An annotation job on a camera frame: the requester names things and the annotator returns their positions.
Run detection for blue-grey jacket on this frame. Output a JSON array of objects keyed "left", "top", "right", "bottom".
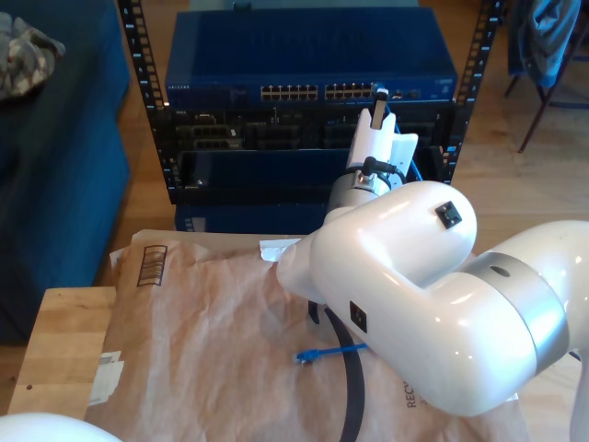
[{"left": 508, "top": 0, "right": 583, "bottom": 88}]

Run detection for long white tape strip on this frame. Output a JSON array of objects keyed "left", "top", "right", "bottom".
[{"left": 259, "top": 238, "right": 303, "bottom": 263}]

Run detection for blue network switch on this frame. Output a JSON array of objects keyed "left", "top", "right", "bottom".
[{"left": 164, "top": 7, "right": 459, "bottom": 108}]

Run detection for black rack server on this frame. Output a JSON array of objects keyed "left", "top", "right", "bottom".
[{"left": 167, "top": 106, "right": 455, "bottom": 151}]

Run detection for blue metal case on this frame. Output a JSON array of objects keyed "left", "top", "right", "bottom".
[{"left": 174, "top": 202, "right": 332, "bottom": 235}]

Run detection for blue sofa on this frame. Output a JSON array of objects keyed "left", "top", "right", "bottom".
[{"left": 0, "top": 0, "right": 133, "bottom": 344}]

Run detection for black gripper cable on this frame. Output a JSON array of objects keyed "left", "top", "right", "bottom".
[{"left": 358, "top": 156, "right": 409, "bottom": 185}]

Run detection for white paper shipping label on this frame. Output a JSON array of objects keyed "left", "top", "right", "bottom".
[{"left": 87, "top": 350, "right": 125, "bottom": 407}]

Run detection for blue network cable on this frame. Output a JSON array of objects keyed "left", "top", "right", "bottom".
[{"left": 294, "top": 81, "right": 423, "bottom": 366}]

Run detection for brown packing paper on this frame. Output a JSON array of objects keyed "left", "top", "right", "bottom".
[{"left": 84, "top": 228, "right": 530, "bottom": 442}]

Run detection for black rack tray red light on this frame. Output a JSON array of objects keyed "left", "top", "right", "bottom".
[{"left": 177, "top": 145, "right": 450, "bottom": 204}]

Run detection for black rack frame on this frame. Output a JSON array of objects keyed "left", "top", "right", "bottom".
[{"left": 117, "top": 0, "right": 505, "bottom": 207}]

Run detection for dark metal chair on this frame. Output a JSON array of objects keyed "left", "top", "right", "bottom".
[{"left": 503, "top": 0, "right": 589, "bottom": 154}]

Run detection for camouflage cloth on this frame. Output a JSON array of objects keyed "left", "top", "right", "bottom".
[{"left": 0, "top": 11, "right": 67, "bottom": 102}]

